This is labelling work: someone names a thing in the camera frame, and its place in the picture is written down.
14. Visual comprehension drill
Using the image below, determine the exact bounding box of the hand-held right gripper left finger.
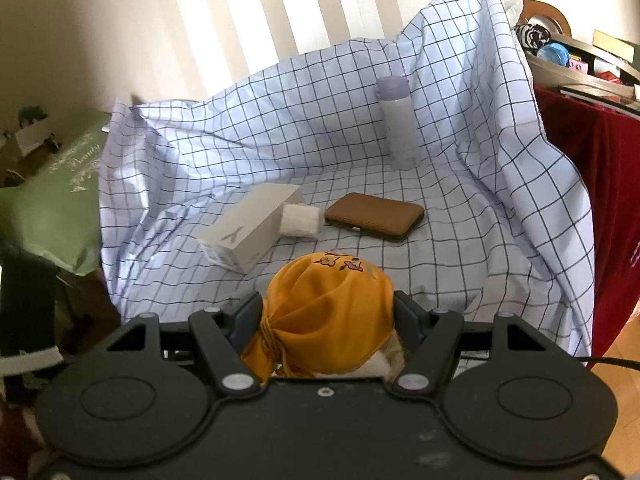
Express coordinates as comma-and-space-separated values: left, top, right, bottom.
105, 293, 264, 396

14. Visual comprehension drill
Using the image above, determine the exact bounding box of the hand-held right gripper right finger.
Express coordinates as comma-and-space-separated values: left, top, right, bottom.
390, 291, 548, 395

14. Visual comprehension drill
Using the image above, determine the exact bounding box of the orange drawstring pouch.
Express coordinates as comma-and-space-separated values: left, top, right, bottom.
240, 251, 398, 378

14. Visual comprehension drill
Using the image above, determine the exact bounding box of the white cardboard box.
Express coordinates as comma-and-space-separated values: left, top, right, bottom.
195, 183, 303, 273

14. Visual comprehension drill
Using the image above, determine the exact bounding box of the brown flat case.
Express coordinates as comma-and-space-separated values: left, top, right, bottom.
324, 192, 427, 242

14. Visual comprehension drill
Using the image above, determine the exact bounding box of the checked white bedsheet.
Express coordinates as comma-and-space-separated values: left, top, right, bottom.
97, 0, 596, 358

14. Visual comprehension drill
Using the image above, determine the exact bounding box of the white tissue pack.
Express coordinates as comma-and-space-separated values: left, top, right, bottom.
280, 203, 323, 237

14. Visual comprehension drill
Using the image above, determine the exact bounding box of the purple-capped white bottle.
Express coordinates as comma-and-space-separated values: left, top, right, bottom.
376, 76, 421, 171

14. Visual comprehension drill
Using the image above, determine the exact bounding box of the dark cloth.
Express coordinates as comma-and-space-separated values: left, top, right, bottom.
0, 245, 63, 401

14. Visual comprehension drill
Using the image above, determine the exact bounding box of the green printed cushion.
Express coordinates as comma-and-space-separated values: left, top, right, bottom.
0, 110, 113, 276

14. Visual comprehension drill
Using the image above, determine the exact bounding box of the red cloth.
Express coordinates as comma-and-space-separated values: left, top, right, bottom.
532, 82, 640, 361

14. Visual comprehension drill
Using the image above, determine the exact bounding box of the small white box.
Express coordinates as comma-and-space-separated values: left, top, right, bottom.
12, 120, 51, 153

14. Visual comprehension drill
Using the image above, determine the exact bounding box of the grey oval tray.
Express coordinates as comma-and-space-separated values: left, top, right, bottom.
525, 35, 640, 116

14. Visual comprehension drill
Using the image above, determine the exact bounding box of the blue ball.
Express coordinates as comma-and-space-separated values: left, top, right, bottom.
539, 42, 570, 67

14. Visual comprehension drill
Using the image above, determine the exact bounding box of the black and white striped object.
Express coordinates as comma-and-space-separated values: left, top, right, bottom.
515, 17, 553, 51

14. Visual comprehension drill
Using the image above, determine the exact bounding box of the gold box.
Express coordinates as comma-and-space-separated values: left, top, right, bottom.
592, 30, 638, 61

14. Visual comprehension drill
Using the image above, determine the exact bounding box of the black cable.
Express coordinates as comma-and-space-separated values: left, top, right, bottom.
587, 354, 640, 369

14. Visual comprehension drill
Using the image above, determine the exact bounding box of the brown wooden round frame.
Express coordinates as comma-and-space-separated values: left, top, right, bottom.
520, 0, 573, 36

